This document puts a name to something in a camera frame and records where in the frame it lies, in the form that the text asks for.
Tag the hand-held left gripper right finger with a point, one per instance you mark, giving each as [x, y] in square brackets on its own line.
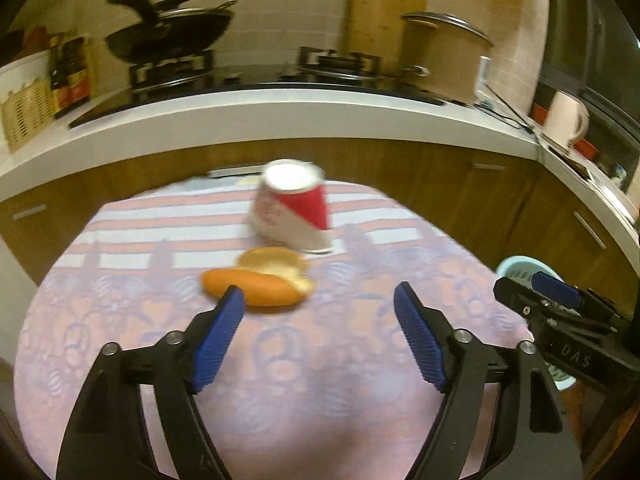
[417, 335]

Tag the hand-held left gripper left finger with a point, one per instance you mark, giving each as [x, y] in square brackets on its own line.
[220, 335]

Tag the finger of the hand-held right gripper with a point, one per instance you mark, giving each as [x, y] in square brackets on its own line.
[555, 290]
[515, 295]

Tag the teal plastic basket bin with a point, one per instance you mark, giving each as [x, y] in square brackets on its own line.
[520, 267]

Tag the bread piece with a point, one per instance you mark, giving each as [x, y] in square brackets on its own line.
[260, 282]

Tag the red paper cup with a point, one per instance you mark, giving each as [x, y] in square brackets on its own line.
[295, 210]

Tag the red box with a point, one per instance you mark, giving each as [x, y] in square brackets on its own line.
[539, 114]
[585, 147]

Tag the white electric kettle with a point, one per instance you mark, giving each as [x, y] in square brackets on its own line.
[562, 120]

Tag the wooden base cabinet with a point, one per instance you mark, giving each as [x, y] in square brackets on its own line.
[150, 165]

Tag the white plug adapter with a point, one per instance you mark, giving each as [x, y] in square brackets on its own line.
[483, 77]

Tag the white kitchen countertop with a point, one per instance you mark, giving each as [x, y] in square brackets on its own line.
[280, 115]

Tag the dark built-in appliance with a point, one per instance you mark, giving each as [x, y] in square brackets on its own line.
[595, 50]

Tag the steel pot with lid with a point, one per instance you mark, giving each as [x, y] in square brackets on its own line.
[445, 60]

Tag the black gas stove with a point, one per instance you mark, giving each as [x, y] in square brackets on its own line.
[280, 85]

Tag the beige perforated utensil basket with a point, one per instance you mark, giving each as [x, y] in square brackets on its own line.
[27, 115]

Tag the dark sauce bottle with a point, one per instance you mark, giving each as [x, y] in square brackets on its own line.
[80, 72]
[61, 75]

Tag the black wok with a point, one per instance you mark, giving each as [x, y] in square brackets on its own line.
[170, 30]

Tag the wooden cutting board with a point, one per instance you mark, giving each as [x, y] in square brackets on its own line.
[382, 10]

